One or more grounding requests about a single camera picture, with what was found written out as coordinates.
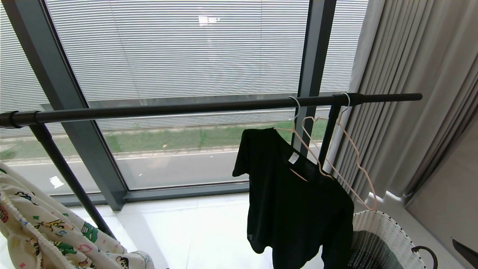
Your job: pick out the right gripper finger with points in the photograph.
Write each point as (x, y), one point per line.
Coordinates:
(469, 254)

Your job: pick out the pink clothes hanger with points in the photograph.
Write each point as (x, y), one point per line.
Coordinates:
(357, 158)
(316, 158)

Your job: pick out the black short-sleeved shirt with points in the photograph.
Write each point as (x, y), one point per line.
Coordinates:
(295, 216)

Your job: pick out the cream printed garment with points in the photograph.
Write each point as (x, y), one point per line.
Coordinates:
(44, 224)

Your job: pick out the white laundry basket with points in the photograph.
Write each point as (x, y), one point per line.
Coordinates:
(381, 231)

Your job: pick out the black clothes rack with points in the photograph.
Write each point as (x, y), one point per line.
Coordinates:
(186, 108)

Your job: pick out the beige curtain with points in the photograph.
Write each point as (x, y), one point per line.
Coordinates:
(410, 93)

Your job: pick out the window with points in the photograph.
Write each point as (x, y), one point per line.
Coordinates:
(179, 48)

